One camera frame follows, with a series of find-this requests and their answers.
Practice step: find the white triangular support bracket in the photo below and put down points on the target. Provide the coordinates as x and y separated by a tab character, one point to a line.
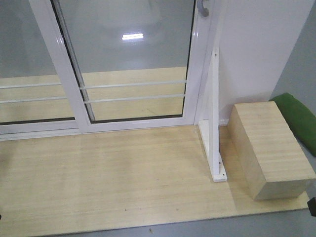
209	128

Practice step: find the white fixed glass door panel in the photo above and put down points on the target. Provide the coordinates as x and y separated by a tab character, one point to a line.
33	101

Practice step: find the light wooden box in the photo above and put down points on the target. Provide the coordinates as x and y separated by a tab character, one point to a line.
273	162

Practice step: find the grey metal door handle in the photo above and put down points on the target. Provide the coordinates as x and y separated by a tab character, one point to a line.
204	11

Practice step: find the white backdrop panel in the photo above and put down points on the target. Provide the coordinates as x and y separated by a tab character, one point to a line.
256	41

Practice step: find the light wooden platform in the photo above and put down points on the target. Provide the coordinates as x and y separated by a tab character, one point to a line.
113	180

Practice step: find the white framed sliding glass door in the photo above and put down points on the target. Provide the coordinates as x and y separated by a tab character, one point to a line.
130	64

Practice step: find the green sandbag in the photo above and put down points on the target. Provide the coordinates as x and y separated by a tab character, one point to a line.
299	118

